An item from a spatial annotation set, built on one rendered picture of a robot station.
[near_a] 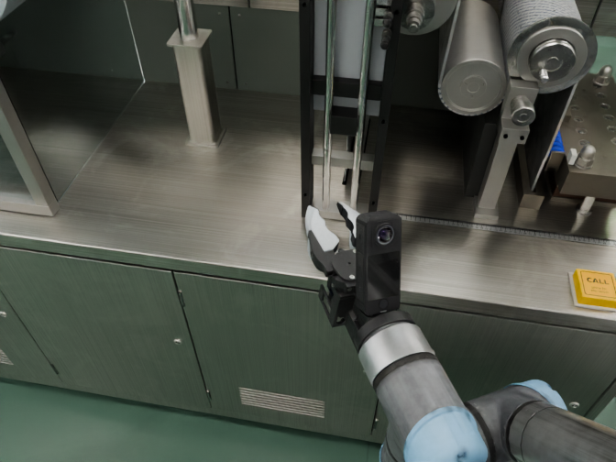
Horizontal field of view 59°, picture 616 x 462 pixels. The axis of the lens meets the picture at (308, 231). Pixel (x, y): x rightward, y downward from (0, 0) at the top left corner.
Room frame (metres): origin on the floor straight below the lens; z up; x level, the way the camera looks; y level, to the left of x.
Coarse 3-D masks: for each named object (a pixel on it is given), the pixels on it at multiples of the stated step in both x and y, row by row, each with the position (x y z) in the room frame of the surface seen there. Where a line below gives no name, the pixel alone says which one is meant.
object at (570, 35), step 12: (540, 36) 0.89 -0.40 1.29; (552, 36) 0.88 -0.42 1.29; (564, 36) 0.88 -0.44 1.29; (576, 36) 0.88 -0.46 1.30; (528, 48) 0.89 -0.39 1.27; (576, 48) 0.87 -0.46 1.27; (576, 60) 0.87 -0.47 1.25; (528, 72) 0.89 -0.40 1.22; (576, 72) 0.87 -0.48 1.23; (540, 84) 0.88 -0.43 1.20; (552, 84) 0.88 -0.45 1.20
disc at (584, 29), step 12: (540, 24) 0.89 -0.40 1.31; (552, 24) 0.89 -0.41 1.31; (564, 24) 0.88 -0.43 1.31; (576, 24) 0.88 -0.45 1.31; (528, 36) 0.89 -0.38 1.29; (588, 36) 0.88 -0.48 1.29; (516, 48) 0.90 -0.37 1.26; (588, 48) 0.88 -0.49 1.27; (516, 60) 0.89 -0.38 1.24; (528, 60) 0.89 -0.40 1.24; (588, 60) 0.87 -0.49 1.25; (516, 72) 0.89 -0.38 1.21; (564, 84) 0.88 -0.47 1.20
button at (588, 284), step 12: (576, 276) 0.66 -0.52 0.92; (588, 276) 0.65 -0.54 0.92; (600, 276) 0.65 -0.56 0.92; (612, 276) 0.65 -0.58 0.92; (576, 288) 0.63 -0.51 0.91; (588, 288) 0.62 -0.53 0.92; (600, 288) 0.62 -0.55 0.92; (612, 288) 0.62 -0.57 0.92; (588, 300) 0.60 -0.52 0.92; (600, 300) 0.60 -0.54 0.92; (612, 300) 0.59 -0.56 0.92
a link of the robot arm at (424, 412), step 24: (408, 360) 0.28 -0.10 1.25; (432, 360) 0.28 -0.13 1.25; (384, 384) 0.26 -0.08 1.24; (408, 384) 0.25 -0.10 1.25; (432, 384) 0.25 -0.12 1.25; (384, 408) 0.25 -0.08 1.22; (408, 408) 0.23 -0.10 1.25; (432, 408) 0.23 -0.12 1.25; (456, 408) 0.23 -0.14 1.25; (408, 432) 0.21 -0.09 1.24; (432, 432) 0.21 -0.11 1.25; (456, 432) 0.21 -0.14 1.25; (408, 456) 0.20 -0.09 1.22; (432, 456) 0.19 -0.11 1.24; (456, 456) 0.19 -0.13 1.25; (480, 456) 0.19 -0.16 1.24
